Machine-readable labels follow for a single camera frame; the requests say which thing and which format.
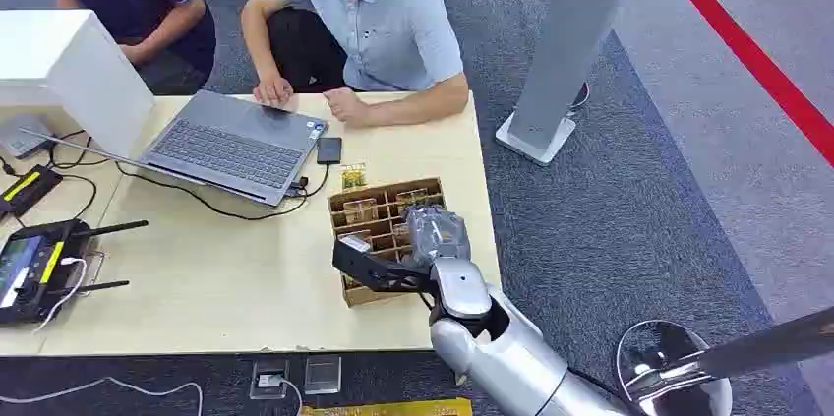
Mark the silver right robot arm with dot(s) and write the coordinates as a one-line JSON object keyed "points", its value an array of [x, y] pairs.
{"points": [[515, 361]]}

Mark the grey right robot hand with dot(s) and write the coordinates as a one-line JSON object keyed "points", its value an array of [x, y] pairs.
{"points": [[438, 234]]}

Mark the wooden compartment card box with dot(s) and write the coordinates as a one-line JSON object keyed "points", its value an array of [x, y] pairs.
{"points": [[381, 204]]}

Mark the grey kiosk pillar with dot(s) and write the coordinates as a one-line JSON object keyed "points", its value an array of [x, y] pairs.
{"points": [[567, 41]]}

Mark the black remote controller with antennas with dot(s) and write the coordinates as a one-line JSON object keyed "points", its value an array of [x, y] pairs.
{"points": [[32, 270]]}

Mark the person in pale shirt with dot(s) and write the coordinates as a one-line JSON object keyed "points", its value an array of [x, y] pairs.
{"points": [[371, 29]]}

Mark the black device with yellow label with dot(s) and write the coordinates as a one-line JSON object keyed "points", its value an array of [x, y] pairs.
{"points": [[26, 189]]}

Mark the card with yellow print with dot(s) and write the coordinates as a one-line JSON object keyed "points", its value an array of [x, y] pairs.
{"points": [[354, 176]]}

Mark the grey laptop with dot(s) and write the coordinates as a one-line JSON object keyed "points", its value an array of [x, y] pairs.
{"points": [[228, 149]]}

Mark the closed floor socket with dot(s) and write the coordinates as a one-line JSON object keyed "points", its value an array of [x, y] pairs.
{"points": [[322, 374]]}

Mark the black smartphone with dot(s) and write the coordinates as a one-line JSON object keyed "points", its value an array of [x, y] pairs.
{"points": [[330, 150]]}

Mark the yellow sheet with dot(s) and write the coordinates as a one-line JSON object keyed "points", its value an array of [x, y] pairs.
{"points": [[391, 408]]}

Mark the white box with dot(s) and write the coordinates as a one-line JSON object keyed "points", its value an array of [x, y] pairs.
{"points": [[71, 68]]}

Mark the card in clear sleeve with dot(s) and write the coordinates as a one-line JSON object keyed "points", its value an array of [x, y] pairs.
{"points": [[360, 210], [412, 197]]}

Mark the grey flat device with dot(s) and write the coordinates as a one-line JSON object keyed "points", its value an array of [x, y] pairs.
{"points": [[23, 136]]}

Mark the chrome stanchion base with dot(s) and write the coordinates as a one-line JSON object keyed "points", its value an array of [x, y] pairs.
{"points": [[658, 348]]}

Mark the red barrier belt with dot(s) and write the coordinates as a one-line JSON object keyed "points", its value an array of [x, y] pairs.
{"points": [[749, 55]]}

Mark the black usb plug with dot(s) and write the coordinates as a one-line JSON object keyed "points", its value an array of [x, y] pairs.
{"points": [[298, 186]]}

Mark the floor socket with plug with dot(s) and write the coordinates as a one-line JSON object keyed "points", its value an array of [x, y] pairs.
{"points": [[269, 379]]}

